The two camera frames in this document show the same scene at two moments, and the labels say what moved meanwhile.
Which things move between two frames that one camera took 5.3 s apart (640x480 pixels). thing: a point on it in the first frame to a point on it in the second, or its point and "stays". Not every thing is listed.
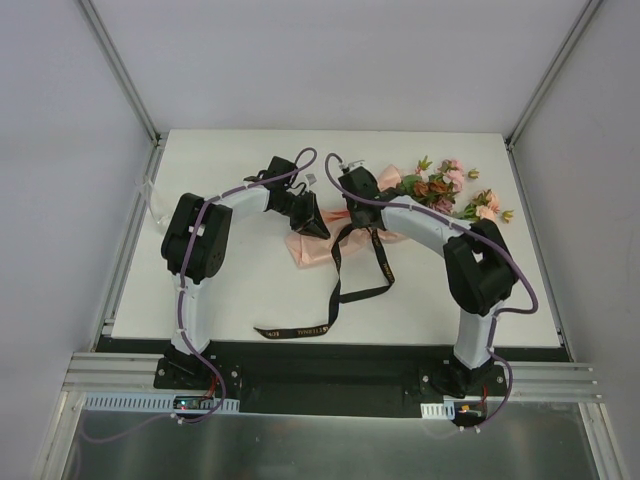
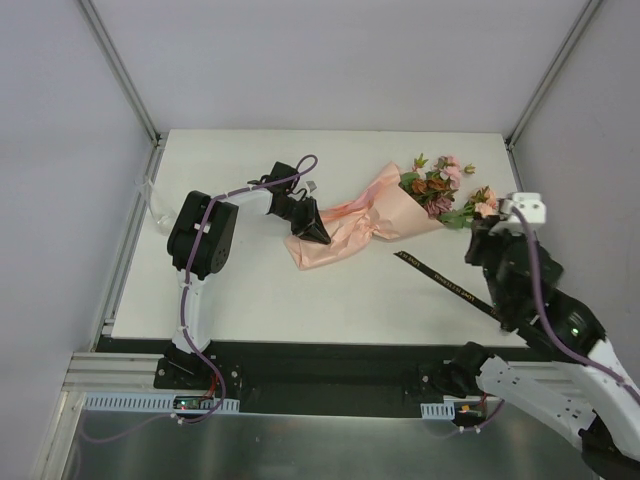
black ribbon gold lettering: x=274 y=333 to x=447 y=283
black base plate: x=330 y=378 stays
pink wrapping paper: x=313 y=245 stays
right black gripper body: x=360 y=218 to x=482 y=240
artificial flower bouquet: x=437 y=187 stays
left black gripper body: x=304 y=210 stays
